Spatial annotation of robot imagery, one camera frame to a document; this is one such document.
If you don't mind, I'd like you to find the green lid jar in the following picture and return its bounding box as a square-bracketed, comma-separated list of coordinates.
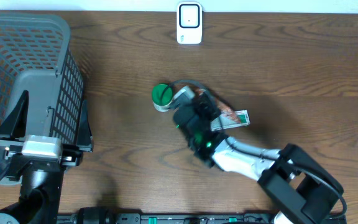
[152, 83, 173, 112]

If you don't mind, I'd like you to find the white green carton box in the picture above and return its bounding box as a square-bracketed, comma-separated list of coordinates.
[211, 110, 250, 131]

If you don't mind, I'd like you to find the red Top chocolate bar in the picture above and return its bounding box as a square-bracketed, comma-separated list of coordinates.
[196, 88, 242, 124]

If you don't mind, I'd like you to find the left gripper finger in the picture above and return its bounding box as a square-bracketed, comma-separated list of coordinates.
[76, 100, 93, 152]
[0, 90, 29, 139]

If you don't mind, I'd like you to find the grey plastic mesh basket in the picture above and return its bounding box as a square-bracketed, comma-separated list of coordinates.
[0, 11, 85, 186]

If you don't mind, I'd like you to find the white barcode scanner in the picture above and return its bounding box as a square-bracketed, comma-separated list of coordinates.
[177, 2, 203, 45]

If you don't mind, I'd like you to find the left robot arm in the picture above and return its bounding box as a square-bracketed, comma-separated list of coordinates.
[0, 90, 115, 224]

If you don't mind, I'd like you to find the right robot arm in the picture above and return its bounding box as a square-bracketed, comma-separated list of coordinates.
[173, 94, 344, 223]

